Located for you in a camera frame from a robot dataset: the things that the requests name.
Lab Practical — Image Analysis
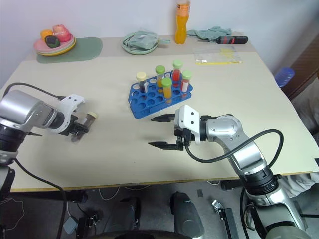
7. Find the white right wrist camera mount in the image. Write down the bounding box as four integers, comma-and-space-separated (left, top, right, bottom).
173, 104, 208, 146

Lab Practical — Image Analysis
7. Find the yellow plastic stick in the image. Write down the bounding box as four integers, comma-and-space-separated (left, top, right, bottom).
195, 59, 243, 65

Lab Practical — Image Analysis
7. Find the blue test tube rack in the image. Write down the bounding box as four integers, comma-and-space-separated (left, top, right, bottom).
129, 70, 194, 120

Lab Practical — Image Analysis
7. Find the brown wooden furniture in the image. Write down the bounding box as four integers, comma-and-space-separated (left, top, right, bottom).
286, 34, 319, 101

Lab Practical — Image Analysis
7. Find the pink plate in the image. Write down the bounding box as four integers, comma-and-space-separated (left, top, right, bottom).
33, 33, 76, 53

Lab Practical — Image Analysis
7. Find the dark green toy fruit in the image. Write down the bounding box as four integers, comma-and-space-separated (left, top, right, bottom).
44, 35, 61, 49

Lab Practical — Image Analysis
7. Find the black table crossbar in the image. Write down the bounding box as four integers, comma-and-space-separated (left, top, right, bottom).
9, 189, 88, 203

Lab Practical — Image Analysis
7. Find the black floor device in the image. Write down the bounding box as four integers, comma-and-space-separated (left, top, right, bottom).
76, 208, 104, 239

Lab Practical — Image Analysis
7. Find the dark test tube cream cap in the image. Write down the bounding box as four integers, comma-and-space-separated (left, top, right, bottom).
135, 71, 149, 94

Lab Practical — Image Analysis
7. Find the clear plastic bag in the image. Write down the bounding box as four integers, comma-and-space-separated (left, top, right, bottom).
193, 45, 238, 63

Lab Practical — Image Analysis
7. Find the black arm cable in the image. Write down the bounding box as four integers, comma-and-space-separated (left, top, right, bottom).
1, 82, 66, 101
185, 129, 285, 175

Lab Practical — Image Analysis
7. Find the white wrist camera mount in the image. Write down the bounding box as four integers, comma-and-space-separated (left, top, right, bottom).
47, 93, 86, 137
173, 104, 208, 146

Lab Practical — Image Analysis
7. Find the orange test tube green cap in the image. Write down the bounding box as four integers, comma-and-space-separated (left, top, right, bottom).
161, 77, 173, 103
155, 65, 166, 88

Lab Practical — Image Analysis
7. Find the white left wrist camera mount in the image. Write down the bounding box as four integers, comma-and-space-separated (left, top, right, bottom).
47, 93, 86, 137

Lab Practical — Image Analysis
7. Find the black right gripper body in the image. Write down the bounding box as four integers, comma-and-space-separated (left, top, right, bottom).
174, 127, 192, 148

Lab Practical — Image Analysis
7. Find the green crumpled cloth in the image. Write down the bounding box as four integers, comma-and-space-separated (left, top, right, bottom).
186, 25, 234, 41

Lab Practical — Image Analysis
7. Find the white plastic sheet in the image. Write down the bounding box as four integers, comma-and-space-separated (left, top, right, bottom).
284, 171, 319, 200

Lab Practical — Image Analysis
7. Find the orange toy fruit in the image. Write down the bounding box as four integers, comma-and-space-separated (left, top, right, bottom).
39, 29, 54, 40

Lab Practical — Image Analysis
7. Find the light green plate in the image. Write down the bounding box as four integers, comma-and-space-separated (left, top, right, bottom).
121, 31, 160, 55

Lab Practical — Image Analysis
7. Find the blue ribbed bottle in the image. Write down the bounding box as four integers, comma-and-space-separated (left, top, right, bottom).
275, 66, 296, 88

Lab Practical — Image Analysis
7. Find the green placemat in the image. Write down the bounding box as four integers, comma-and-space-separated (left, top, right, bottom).
36, 37, 104, 64

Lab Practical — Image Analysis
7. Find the white floor cable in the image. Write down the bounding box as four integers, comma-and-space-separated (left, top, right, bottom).
98, 185, 151, 201

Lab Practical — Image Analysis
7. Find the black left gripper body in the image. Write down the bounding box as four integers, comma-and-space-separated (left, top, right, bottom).
65, 113, 80, 136

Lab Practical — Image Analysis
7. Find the yellow plate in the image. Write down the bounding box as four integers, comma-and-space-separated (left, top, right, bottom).
35, 42, 77, 57

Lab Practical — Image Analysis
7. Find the black box under table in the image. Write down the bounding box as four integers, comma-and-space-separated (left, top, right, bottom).
220, 179, 244, 192

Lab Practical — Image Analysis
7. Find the orange soda bottle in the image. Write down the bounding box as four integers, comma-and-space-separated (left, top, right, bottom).
174, 0, 192, 45

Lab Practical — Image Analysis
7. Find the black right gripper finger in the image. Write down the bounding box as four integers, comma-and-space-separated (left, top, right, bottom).
150, 114, 176, 123
147, 141, 184, 152

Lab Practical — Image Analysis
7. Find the brown test tube cream cap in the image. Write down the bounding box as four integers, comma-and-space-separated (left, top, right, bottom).
71, 112, 98, 143

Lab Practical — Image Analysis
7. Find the black metal bracket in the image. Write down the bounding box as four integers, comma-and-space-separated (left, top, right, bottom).
211, 199, 240, 239

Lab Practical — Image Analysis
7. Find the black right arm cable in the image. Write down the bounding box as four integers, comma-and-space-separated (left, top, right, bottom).
185, 129, 285, 175

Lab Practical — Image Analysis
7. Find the light green zip pouch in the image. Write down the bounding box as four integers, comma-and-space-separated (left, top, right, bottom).
127, 30, 172, 51

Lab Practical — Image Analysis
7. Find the black red screwdriver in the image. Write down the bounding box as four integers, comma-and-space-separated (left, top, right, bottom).
197, 35, 249, 45

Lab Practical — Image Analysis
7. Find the large black rounded shape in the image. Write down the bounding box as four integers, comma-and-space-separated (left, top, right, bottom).
170, 191, 205, 238

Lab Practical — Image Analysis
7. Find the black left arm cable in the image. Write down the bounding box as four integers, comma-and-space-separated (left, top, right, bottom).
1, 82, 66, 101

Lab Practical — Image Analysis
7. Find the pink toy apple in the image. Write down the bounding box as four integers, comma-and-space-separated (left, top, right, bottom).
52, 23, 71, 43

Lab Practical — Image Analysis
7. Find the red labelled test tube green cap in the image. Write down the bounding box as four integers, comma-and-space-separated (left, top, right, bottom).
180, 70, 193, 98

